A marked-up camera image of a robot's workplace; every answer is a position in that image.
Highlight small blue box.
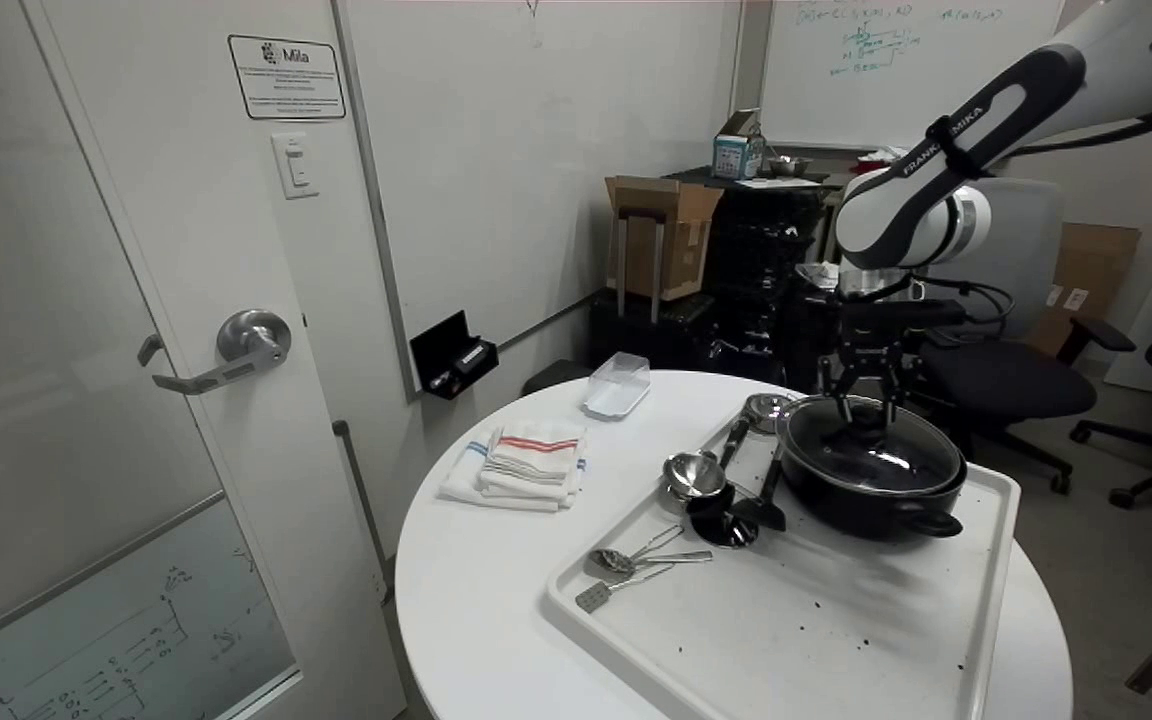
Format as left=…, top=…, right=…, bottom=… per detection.
left=713, top=128, right=770, bottom=185

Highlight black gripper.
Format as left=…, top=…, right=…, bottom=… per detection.
left=809, top=294, right=976, bottom=434

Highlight black wall marker holder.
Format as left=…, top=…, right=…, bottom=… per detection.
left=407, top=309, right=502, bottom=406

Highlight white wall sign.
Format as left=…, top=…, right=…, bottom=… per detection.
left=225, top=31, right=352, bottom=126

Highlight steel ladle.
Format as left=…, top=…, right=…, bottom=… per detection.
left=655, top=399, right=764, bottom=517

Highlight silver door handle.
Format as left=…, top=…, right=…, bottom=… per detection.
left=134, top=306, right=300, bottom=399

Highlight large wall whiteboard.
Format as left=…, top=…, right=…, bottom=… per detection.
left=333, top=0, right=757, bottom=399

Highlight white door with glass pane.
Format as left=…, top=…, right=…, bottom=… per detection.
left=0, top=0, right=407, bottom=720

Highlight steel measuring spoons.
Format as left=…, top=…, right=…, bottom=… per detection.
left=573, top=523, right=718, bottom=616

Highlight small steel pot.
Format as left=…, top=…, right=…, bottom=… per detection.
left=738, top=390, right=809, bottom=442

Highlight whiteboard with green writing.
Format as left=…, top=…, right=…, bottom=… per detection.
left=757, top=0, right=1074, bottom=158

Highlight brown cardboard box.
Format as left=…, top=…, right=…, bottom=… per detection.
left=603, top=174, right=727, bottom=309

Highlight flat cardboard box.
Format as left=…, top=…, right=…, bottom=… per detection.
left=1024, top=219, right=1145, bottom=365

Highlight black shelf unit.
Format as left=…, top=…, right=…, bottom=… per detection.
left=699, top=165, right=833, bottom=393

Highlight white plastic tray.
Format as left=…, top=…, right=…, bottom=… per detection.
left=539, top=428, right=1024, bottom=720

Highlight white light switch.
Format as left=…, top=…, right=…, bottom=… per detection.
left=270, top=133, right=324, bottom=205

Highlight folded white towel red stripe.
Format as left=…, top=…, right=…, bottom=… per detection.
left=436, top=424, right=594, bottom=517

